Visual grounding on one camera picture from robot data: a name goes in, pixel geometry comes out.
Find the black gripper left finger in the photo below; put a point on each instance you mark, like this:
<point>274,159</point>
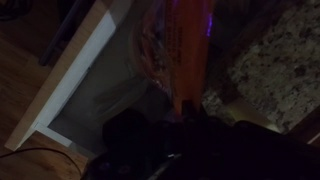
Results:
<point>130,135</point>

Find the granite countertop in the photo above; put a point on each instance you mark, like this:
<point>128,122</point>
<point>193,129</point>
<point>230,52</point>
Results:
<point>264,62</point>

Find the orange snack bag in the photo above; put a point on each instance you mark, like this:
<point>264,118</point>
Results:
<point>170,44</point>

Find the white wooden drawer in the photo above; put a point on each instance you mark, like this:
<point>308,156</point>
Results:
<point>94,79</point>

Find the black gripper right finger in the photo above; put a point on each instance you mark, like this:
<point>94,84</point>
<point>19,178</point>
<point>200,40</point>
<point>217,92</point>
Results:
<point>193,120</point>

